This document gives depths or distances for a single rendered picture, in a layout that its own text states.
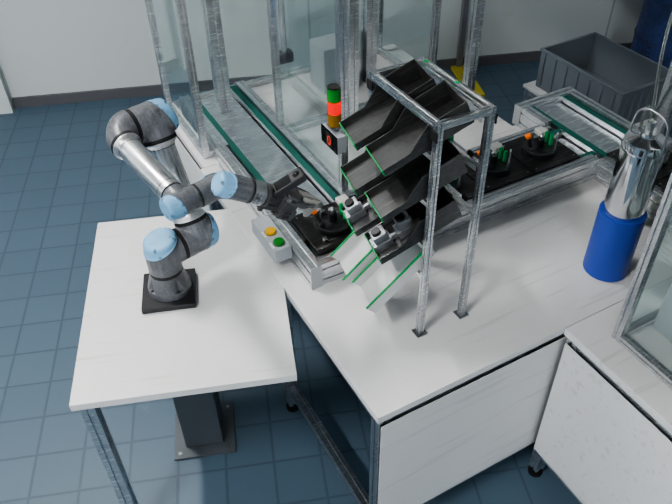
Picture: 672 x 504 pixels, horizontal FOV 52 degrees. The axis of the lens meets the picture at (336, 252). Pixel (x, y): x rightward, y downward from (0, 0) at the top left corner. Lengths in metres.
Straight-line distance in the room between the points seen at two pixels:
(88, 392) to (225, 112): 1.61
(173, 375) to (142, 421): 1.03
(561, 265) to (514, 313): 0.32
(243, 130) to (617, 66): 2.26
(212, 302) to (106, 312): 0.37
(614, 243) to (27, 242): 3.21
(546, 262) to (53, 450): 2.19
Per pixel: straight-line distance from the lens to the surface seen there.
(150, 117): 2.32
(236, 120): 3.35
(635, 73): 4.37
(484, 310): 2.45
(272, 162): 3.03
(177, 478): 3.10
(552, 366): 2.61
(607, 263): 2.61
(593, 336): 2.46
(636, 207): 2.48
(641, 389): 2.36
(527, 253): 2.70
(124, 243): 2.81
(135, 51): 5.50
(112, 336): 2.46
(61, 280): 4.08
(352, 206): 2.19
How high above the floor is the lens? 2.60
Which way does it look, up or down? 41 degrees down
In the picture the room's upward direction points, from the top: 1 degrees counter-clockwise
